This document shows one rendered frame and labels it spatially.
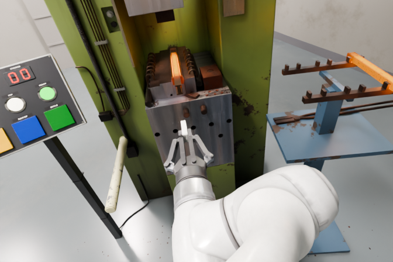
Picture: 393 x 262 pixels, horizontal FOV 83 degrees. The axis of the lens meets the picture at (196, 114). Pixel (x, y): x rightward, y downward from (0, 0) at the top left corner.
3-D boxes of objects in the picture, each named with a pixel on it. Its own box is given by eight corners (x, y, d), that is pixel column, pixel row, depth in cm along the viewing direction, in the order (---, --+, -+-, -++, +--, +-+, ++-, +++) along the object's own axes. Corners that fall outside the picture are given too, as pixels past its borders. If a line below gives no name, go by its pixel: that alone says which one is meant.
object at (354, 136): (395, 153, 82) (397, 150, 81) (286, 164, 85) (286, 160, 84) (350, 107, 107) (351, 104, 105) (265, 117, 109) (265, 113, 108)
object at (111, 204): (119, 212, 92) (114, 205, 89) (106, 215, 92) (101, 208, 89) (130, 141, 128) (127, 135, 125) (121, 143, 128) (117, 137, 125)
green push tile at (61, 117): (75, 122, 81) (66, 104, 80) (53, 131, 78) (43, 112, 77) (76, 122, 83) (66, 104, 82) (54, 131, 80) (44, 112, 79)
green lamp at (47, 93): (55, 99, 79) (48, 89, 76) (42, 102, 79) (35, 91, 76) (58, 95, 81) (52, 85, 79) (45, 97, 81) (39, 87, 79)
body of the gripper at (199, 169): (177, 200, 52) (175, 170, 60) (212, 193, 52) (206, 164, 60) (171, 181, 48) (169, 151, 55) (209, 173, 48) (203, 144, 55)
